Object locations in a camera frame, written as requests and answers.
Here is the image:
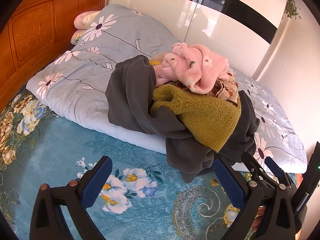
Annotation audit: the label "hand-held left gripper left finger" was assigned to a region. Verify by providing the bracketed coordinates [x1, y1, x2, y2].
[29, 156, 113, 240]

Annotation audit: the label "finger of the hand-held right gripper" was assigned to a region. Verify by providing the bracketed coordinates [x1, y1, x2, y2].
[265, 157, 293, 188]
[241, 152, 267, 180]

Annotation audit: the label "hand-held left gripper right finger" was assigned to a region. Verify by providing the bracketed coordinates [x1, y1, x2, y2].
[213, 158, 297, 240]

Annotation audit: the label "pink fleece pants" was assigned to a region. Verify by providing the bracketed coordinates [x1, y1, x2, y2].
[154, 42, 229, 94]

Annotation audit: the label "blue floral bed sheet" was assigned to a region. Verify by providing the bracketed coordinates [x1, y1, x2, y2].
[0, 82, 300, 240]

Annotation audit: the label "olive knitted sweater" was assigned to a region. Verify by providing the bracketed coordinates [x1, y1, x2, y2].
[149, 84, 242, 153]

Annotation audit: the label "brown floral patterned garment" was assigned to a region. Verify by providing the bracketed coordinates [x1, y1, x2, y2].
[175, 74, 240, 105]

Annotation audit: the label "dark grey pants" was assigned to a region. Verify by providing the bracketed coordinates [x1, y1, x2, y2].
[105, 55, 260, 184]

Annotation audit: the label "grey daisy print quilt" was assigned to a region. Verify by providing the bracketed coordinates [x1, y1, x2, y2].
[26, 4, 308, 174]

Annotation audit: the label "yellow floral pillow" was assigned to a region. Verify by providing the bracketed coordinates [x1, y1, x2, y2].
[70, 29, 87, 45]

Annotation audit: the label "green hanging plant decoration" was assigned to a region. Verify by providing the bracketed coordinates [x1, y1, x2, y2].
[284, 0, 302, 19]

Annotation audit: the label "pink floral pillow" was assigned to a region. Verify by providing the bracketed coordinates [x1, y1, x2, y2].
[74, 10, 100, 30]

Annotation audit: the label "carved wooden headboard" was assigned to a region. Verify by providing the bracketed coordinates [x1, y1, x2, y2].
[0, 0, 107, 113]

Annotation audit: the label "glossy white wardrobe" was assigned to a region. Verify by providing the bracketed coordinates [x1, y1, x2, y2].
[109, 0, 290, 78]

